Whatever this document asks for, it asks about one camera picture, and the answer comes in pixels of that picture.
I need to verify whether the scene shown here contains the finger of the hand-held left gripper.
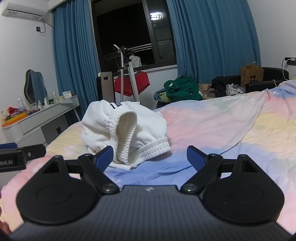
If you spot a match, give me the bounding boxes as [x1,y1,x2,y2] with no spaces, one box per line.
[18,144,47,164]

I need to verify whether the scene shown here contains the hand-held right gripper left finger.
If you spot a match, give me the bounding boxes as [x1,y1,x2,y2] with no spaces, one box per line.
[43,146,120,194]

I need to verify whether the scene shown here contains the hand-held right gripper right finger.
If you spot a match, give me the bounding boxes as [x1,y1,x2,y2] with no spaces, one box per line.
[180,146,259,194]

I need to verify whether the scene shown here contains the white pants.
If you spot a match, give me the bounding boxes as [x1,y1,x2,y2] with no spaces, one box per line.
[81,100,171,169]

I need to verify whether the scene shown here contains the white dressing table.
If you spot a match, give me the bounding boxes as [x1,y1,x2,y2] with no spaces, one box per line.
[2,95,80,145]

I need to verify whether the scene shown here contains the orange tray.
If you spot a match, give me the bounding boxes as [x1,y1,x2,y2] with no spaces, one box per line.
[1,113,28,127]

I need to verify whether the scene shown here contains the pastel bed blanket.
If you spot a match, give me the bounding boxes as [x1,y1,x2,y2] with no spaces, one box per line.
[0,79,296,233]

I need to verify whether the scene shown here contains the wavy edge mirror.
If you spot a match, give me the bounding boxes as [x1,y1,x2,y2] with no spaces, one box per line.
[24,69,48,105]

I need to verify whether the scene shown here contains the beige garment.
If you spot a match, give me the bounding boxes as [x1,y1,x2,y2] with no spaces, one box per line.
[199,83,217,99]

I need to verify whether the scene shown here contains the silver black panel heater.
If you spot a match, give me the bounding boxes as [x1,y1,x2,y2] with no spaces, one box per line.
[96,71,115,103]

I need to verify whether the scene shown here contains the black garment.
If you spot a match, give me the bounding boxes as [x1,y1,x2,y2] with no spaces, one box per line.
[211,76,234,98]

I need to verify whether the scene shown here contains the white printed garment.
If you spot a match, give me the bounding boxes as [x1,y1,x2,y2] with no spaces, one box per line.
[225,83,246,95]

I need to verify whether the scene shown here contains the garment steamer stand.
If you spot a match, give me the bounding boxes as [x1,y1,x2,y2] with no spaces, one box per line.
[113,44,142,104]

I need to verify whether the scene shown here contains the red garment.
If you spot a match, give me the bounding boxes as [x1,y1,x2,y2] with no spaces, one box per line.
[114,71,150,97]

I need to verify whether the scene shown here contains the brown paper bag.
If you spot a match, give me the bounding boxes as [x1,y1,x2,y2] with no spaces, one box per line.
[240,58,265,86]

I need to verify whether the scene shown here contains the white hanging garment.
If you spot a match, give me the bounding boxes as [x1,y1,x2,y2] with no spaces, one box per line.
[129,55,142,68]

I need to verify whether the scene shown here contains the blue curtain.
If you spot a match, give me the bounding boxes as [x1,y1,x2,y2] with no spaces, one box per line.
[52,0,102,121]
[166,0,262,82]

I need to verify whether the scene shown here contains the black sofa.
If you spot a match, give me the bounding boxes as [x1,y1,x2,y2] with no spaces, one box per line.
[245,67,290,93]

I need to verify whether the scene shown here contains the dark window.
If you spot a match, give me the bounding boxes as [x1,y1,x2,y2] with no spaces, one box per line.
[91,0,177,73]

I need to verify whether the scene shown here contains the white air conditioner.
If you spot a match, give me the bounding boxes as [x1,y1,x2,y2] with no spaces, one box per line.
[1,0,45,19]

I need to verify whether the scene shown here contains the white charging cable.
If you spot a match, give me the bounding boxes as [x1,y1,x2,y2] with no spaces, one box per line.
[272,59,287,88]

